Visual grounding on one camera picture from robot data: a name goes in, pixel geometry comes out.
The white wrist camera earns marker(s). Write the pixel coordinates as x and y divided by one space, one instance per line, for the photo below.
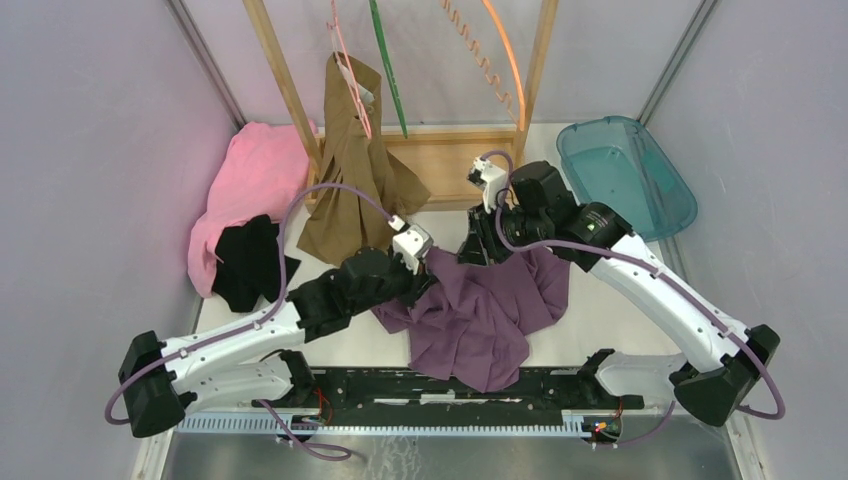
411 242
492 181

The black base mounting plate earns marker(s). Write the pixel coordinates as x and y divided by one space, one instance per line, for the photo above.
392 397

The tan brown pleated skirt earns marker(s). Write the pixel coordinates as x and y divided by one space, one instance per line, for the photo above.
342 222

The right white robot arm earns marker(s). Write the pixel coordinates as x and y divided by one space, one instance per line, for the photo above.
719 360

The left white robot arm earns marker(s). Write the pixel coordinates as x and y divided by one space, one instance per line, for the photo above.
163 381

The pink garment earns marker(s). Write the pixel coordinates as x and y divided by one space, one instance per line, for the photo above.
264 168

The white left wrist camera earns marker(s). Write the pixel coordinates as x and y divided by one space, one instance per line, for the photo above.
411 242

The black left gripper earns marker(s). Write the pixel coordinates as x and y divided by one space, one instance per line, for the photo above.
417 284

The purple garment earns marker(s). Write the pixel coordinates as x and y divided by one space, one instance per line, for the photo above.
473 323

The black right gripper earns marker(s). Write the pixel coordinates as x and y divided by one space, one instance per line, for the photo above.
481 246

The wooden clothes rack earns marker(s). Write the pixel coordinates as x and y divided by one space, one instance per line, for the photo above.
438 156

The teal plastic bin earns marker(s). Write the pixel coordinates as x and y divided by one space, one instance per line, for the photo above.
616 161

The green hanger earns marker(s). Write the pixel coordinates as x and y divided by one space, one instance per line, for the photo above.
387 65

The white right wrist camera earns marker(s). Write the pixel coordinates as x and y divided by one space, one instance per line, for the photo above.
492 181

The pink thin hanger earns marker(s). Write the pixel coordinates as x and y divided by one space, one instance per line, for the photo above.
351 73

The black garment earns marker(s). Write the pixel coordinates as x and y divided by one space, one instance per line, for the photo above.
248 264

